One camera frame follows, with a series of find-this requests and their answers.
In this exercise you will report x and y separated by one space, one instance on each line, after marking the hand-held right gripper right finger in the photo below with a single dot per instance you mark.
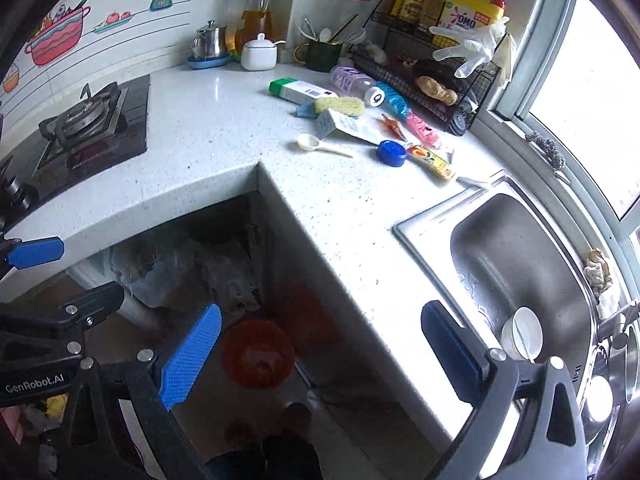
450 355

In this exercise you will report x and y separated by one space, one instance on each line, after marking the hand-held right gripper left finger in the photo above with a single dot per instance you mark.
190 355

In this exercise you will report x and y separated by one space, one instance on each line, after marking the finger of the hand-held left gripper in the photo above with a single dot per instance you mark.
35 252
95 302

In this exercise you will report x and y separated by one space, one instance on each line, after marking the red plastic bin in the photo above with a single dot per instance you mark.
257 355

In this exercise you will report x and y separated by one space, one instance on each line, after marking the blue and pink plastic packet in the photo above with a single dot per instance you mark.
395 100

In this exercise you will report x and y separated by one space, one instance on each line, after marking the yellow plastic jug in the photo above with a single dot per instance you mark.
56 405

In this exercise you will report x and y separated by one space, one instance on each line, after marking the clear plastic bag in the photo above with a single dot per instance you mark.
160 275

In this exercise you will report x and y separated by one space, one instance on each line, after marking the thin metal utensil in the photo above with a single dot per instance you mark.
521 337

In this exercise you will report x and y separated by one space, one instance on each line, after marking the stainless steel sink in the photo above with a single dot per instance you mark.
500 250

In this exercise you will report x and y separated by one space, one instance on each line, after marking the black gas stove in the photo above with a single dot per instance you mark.
90 125

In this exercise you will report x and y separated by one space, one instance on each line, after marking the crumpled beige rag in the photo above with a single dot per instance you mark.
597 270

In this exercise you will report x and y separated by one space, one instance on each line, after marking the steel faucet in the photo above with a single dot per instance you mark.
620 322

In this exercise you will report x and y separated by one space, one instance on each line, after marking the yellow printed packet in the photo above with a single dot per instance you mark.
432 162

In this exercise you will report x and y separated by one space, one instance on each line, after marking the blue round lid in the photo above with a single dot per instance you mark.
392 154

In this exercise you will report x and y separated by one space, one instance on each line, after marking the steel wool scourer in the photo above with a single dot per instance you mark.
547 152

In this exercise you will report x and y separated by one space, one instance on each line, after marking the black round disc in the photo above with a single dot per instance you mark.
457 121

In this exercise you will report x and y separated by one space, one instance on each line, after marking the red sauce packet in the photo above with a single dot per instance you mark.
392 125

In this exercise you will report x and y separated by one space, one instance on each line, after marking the white plastic scoop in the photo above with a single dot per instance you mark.
307 141

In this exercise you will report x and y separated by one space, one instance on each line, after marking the long white carton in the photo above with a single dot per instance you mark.
355 127

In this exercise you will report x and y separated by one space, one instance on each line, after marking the blue saucer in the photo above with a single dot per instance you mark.
200 63

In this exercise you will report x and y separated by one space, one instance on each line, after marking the ginger root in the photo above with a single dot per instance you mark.
435 89

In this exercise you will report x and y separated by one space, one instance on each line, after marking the blue scrubbing brush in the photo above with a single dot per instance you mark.
340 105

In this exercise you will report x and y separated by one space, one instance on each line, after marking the steel teapot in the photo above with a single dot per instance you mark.
210 42

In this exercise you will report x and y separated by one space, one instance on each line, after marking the window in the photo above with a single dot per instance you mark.
590 110

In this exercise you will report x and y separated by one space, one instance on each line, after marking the green and white medicine box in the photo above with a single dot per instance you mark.
300 91

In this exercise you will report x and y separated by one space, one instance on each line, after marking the dark brown bundle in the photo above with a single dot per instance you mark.
432 67

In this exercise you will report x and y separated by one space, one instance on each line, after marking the purple label plastic bottle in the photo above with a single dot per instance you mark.
350 80

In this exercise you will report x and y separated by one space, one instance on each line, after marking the white lidded sugar bowl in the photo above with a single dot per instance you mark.
257 55

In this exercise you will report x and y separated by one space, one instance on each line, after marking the beige hanging cloth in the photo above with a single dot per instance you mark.
506 57

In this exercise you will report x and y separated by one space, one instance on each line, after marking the garlic bulb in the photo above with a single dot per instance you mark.
370 50

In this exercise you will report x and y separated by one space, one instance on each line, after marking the glass oil carafe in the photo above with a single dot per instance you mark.
255 22

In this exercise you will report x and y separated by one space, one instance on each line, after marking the dark green mug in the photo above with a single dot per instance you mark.
325 56

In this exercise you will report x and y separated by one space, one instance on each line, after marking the white rice paddle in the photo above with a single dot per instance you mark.
355 35

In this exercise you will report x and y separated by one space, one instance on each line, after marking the white soup spoon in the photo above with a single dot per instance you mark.
325 35

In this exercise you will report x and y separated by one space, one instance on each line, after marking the chopsticks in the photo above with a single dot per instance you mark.
345 27

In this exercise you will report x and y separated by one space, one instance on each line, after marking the metal tongs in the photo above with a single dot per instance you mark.
307 27

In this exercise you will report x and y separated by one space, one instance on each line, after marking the yellow detergent jug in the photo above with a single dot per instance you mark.
470 7

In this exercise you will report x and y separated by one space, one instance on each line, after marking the cartoon kitchen wall sticker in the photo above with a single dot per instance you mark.
60 35

